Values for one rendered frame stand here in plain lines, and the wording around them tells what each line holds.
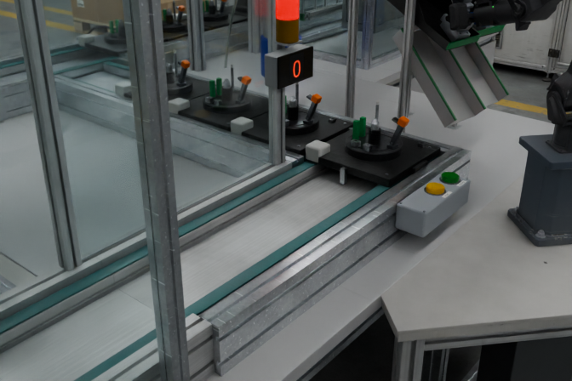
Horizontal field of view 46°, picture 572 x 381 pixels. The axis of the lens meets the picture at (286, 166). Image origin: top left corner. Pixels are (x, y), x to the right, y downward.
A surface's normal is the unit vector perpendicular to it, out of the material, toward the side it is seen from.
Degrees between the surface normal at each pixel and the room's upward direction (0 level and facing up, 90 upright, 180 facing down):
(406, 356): 90
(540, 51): 90
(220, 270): 0
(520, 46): 90
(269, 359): 0
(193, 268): 0
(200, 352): 90
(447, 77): 45
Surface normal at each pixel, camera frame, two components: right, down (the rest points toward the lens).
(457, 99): 0.46, -0.41
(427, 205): 0.00, -0.90
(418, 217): -0.64, 0.32
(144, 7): 0.77, 0.27
